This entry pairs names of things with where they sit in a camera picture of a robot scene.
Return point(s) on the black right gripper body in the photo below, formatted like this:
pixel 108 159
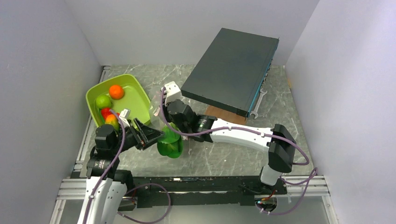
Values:
pixel 184 129

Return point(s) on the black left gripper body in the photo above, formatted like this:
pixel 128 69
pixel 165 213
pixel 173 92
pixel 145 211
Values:
pixel 132 138

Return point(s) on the white green toy bok choy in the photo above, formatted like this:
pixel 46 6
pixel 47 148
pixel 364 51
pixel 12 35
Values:
pixel 171 144

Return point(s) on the clear pink zip top bag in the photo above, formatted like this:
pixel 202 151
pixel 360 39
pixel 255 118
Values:
pixel 154 108

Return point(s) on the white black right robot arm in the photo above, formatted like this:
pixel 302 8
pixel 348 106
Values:
pixel 276 142

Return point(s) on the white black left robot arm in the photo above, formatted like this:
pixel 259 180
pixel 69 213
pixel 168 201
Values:
pixel 106 185

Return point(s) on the orange green toy mango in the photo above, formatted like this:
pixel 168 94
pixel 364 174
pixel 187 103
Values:
pixel 112 120

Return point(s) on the red toy pepper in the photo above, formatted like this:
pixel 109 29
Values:
pixel 106 114

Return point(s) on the brown wooden board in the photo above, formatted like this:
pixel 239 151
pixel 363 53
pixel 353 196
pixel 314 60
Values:
pixel 225 115

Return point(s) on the lime green plastic basket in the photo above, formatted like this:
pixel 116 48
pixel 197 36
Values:
pixel 135 99

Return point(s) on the green toy apple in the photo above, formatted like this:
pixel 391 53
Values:
pixel 103 101

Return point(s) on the orange toy fruit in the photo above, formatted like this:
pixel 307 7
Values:
pixel 116 92

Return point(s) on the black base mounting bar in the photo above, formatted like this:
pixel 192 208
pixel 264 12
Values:
pixel 201 190

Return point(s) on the dark rack server box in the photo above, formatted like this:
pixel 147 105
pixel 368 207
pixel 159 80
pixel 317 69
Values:
pixel 230 73

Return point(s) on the silver open end wrench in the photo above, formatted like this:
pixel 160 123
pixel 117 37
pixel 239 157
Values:
pixel 254 112

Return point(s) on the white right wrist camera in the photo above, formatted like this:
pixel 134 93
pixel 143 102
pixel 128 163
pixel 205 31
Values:
pixel 172 92

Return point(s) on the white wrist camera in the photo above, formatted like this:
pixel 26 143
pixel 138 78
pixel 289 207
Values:
pixel 123 117
pixel 172 92

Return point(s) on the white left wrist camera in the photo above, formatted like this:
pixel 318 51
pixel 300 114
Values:
pixel 123 117

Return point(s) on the aluminium frame rail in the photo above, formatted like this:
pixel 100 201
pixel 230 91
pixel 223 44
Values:
pixel 74 189

